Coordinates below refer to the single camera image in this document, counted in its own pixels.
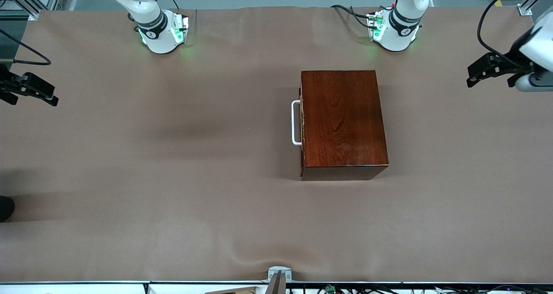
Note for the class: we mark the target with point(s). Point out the black round object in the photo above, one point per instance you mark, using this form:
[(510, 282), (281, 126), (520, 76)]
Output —
[(5, 208)]

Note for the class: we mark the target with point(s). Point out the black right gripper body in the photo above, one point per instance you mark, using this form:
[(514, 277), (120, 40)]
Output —
[(5, 85)]

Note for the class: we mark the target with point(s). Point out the dark brown wooden cabinet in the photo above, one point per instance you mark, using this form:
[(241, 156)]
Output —
[(343, 121)]

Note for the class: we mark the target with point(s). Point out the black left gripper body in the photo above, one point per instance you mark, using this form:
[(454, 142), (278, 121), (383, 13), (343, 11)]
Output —
[(512, 59)]

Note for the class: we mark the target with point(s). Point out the brown cardboard piece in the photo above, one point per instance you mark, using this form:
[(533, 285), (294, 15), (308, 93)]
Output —
[(235, 291)]

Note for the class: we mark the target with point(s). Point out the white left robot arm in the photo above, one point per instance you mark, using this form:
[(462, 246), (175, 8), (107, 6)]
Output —
[(397, 37)]

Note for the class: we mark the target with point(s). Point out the brown table cover cloth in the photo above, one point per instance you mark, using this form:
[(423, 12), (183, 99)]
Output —
[(194, 207)]

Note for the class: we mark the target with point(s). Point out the grey metal camera bracket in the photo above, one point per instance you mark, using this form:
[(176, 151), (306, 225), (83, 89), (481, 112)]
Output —
[(276, 274)]

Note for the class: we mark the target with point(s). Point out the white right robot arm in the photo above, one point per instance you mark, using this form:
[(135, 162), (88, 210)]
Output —
[(157, 35)]

